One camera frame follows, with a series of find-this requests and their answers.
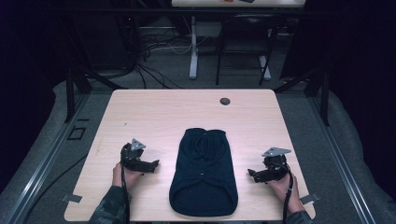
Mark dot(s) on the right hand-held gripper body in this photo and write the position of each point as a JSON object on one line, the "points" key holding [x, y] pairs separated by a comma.
{"points": [[275, 165]]}

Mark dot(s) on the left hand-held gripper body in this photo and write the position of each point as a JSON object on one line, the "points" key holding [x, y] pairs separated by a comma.
{"points": [[132, 154]]}

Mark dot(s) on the dark navy cloth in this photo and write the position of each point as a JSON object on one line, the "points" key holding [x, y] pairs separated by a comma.
{"points": [[204, 174]]}

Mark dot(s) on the person's left hand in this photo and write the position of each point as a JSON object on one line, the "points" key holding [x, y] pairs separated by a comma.
{"points": [[130, 177]]}

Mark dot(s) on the person's right hand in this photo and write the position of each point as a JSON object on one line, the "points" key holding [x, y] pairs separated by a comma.
{"points": [[288, 193]]}

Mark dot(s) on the grey table grommet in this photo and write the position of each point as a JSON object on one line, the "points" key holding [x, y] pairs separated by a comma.
{"points": [[224, 101]]}

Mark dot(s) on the white desk leg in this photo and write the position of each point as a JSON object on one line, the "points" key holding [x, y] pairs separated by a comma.
{"points": [[265, 68], [193, 56]]}

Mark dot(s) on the black chair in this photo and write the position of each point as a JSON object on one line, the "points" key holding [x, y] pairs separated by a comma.
{"points": [[246, 34]]}

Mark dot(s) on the white background desk top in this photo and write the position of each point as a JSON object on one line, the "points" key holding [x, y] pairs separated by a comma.
{"points": [[202, 3]]}

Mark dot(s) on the aluminium floor rail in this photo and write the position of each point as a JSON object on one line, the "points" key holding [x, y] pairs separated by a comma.
{"points": [[342, 161], [46, 161]]}

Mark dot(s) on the black metal frame stand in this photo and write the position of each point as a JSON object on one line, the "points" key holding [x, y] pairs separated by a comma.
{"points": [[324, 96], [70, 93]]}

